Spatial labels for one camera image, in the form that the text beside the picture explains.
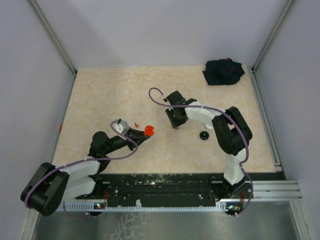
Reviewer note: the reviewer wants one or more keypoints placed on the dark crumpled cloth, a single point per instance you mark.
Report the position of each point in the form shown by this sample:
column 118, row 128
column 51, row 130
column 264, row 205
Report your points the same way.
column 222, row 72

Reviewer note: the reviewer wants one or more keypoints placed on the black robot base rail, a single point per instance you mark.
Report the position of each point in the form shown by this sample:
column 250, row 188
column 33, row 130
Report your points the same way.
column 165, row 190

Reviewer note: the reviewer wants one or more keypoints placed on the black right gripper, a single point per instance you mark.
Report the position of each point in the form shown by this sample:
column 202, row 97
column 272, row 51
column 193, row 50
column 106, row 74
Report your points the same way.
column 175, row 124

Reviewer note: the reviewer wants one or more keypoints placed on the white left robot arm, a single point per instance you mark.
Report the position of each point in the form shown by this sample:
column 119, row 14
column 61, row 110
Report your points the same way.
column 51, row 185

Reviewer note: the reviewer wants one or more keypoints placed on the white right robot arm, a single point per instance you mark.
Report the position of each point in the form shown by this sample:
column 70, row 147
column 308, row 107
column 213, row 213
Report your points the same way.
column 231, row 130

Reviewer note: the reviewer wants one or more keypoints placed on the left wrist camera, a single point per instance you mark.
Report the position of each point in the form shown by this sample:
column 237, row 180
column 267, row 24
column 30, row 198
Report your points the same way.
column 122, row 125

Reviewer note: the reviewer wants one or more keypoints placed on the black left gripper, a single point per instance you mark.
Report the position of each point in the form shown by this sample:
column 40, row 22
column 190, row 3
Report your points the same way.
column 136, row 136

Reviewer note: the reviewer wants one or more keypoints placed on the orange earbud charging case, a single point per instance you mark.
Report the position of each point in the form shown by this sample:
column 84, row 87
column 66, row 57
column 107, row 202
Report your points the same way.
column 149, row 131

